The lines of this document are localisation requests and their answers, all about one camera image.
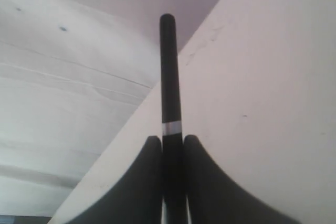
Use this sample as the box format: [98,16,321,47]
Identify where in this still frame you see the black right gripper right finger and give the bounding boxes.
[184,135,297,223]

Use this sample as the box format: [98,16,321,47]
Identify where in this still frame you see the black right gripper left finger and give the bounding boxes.
[69,136,163,224]

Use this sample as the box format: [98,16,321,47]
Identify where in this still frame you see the black paintbrush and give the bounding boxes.
[160,14,188,223]

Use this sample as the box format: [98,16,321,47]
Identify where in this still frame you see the white backdrop sheet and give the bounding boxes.
[1,0,219,217]

